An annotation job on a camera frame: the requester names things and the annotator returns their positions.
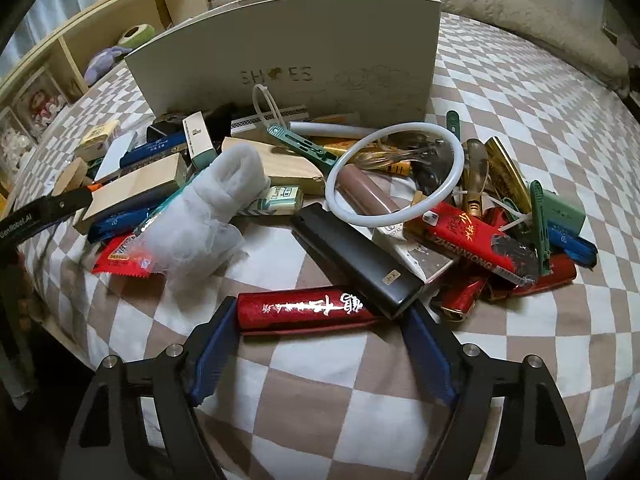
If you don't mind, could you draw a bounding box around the white brown cigarette pack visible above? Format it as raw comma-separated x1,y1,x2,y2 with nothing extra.
372,222,456,286

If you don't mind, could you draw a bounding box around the yellow small box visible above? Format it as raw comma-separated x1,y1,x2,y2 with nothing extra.
76,120,121,161

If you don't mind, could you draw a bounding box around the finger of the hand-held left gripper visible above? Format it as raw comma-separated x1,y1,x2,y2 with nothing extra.
0,187,96,253

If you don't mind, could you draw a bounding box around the red foil packet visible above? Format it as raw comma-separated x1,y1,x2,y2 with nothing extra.
487,252,577,301

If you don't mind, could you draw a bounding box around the beige box with green side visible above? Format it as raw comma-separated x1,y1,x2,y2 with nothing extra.
80,152,188,233

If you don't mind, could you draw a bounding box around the brown transparent hair clip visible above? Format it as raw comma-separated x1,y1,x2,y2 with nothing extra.
462,139,493,216

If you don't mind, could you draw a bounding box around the white green small box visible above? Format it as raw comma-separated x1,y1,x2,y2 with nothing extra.
182,111,218,171

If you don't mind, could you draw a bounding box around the white plastic ring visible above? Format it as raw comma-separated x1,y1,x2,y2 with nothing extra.
324,122,466,228

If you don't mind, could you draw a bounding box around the small wooden block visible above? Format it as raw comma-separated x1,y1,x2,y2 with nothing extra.
50,157,93,196

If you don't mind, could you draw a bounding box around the clear amber hair clip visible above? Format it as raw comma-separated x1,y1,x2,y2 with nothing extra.
357,132,451,176

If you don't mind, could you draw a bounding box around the gold metal bar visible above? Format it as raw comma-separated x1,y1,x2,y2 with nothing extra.
484,136,533,213

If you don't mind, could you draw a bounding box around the white shoe box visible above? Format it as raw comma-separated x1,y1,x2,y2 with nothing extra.
124,0,443,126

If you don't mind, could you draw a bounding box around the white cable tie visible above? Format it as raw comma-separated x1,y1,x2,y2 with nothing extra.
251,84,291,133

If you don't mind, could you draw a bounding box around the metallic blue lighter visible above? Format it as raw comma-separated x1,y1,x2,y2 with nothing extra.
547,222,598,268

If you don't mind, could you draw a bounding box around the pale green box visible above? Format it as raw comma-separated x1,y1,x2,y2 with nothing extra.
540,189,587,236

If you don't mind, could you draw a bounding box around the black rectangular case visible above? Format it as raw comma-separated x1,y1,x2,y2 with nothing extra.
291,202,426,320

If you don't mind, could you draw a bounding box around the white plastic tube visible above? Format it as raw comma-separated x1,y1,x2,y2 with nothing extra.
289,121,381,140

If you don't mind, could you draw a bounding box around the red packet with grey picture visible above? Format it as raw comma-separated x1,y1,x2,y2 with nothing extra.
422,202,541,286

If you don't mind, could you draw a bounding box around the purple plush toy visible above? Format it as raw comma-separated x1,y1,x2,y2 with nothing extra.
82,45,133,86

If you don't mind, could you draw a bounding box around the white curtain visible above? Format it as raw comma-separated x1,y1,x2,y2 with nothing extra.
12,0,231,58

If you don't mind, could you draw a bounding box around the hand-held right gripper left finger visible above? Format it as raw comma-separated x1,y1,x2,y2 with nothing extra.
59,296,242,480

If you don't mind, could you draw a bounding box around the doll display case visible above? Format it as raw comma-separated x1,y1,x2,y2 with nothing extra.
10,67,71,131

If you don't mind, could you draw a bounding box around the black small case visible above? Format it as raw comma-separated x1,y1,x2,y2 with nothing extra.
146,114,188,143

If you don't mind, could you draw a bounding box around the green plush toy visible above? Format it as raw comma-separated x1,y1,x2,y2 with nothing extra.
117,22,155,48

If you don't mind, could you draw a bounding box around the pale wooden block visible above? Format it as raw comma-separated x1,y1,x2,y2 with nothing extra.
220,136,326,196

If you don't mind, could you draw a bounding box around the red lighter with white characters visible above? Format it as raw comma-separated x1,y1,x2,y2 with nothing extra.
236,286,386,336

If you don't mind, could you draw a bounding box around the brown cylinder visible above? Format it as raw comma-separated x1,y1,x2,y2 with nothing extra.
337,166,401,221

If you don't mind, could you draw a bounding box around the white card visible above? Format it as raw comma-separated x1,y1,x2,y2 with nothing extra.
92,132,138,183

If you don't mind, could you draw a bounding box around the red glossy lighter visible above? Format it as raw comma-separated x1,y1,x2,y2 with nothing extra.
430,275,493,321

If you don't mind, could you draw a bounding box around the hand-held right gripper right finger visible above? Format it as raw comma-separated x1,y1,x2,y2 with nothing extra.
399,304,589,480

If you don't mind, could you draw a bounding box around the white patterned flat box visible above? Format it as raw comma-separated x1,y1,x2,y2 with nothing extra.
231,105,310,133

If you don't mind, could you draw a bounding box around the brown white checkered blanket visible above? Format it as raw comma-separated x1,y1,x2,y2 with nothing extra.
15,10,640,480

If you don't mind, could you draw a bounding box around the red snack packet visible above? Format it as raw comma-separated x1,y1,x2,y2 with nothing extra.
91,232,166,278

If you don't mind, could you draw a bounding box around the green white striped packet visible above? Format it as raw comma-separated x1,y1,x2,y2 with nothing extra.
235,185,305,217

